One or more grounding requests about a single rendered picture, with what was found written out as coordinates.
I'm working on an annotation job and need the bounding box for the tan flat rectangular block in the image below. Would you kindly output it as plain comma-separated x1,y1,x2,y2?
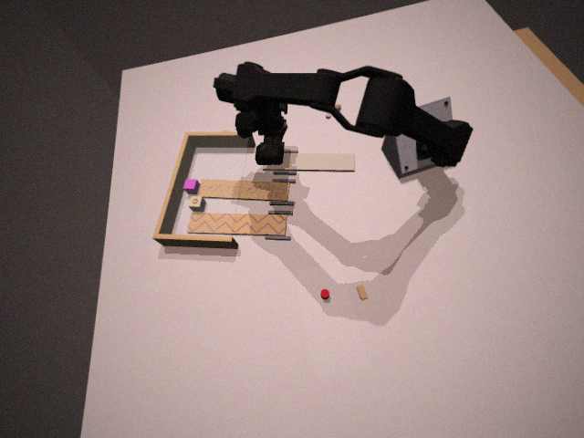
356,285,368,299

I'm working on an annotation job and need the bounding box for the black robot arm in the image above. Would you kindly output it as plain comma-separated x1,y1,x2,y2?
213,62,473,168

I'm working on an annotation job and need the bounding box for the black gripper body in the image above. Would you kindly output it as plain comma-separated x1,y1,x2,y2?
254,104,287,165

